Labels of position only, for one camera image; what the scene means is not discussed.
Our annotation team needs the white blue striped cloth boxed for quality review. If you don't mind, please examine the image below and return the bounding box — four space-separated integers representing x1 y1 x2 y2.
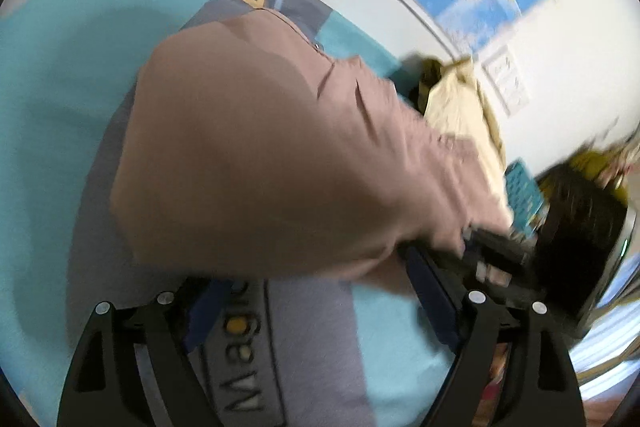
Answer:
570 257 640 400

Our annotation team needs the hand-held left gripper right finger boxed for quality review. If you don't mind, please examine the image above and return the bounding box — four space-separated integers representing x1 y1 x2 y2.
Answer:
404 244 587 427

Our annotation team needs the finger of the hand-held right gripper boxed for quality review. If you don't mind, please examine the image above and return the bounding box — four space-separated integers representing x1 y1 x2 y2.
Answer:
461 226 543 295

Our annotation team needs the teal patterned box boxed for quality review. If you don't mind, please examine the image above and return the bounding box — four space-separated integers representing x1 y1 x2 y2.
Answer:
502 157 548 240

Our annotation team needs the small white wall paper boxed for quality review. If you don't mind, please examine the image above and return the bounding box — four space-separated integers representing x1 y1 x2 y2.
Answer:
481 43 532 118

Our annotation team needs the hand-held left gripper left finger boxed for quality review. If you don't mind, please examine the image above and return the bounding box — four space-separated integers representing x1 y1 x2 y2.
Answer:
56 279 233 427

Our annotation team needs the teal grey printed bed sheet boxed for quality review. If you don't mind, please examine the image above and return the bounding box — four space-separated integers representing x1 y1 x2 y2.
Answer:
0 0 466 427

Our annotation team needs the yellow green clutter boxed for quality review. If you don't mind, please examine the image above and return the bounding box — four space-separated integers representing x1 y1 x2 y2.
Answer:
565 134 640 202

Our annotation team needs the pale yellow cloth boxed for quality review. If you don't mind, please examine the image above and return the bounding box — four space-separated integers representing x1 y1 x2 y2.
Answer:
417 56 513 220

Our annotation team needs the beige coat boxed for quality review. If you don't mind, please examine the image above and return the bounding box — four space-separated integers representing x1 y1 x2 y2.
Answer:
109 8 516 295

